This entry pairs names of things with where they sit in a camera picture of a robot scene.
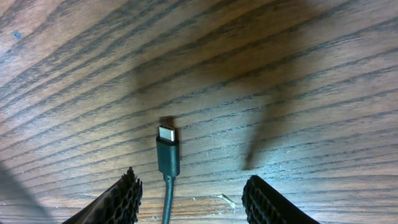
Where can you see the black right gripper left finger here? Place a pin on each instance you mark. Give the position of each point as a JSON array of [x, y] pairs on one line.
[[117, 205]]

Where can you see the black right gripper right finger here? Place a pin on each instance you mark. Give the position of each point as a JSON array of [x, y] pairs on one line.
[[264, 205]]

